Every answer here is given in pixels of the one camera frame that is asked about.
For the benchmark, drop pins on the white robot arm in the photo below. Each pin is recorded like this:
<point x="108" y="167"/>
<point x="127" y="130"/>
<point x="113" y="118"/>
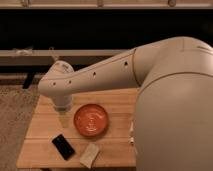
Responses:
<point x="173" y="117"/>

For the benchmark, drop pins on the white sponge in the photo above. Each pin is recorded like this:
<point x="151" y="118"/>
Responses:
<point x="89" y="155"/>

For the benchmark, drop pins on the orange round plate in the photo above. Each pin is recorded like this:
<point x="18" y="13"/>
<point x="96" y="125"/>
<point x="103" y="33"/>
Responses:
<point x="91" y="120"/>

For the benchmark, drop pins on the wooden table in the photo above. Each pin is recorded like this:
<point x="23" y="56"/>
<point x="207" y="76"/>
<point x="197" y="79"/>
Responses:
<point x="115" y="147"/>

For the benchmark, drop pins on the white plastic bottle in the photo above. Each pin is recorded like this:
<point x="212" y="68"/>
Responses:
<point x="132" y="133"/>

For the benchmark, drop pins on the black smartphone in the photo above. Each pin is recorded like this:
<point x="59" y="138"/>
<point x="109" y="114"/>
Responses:
<point x="63" y="147"/>

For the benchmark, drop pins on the grey horizontal rail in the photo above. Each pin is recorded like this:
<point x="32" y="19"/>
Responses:
<point x="48" y="57"/>

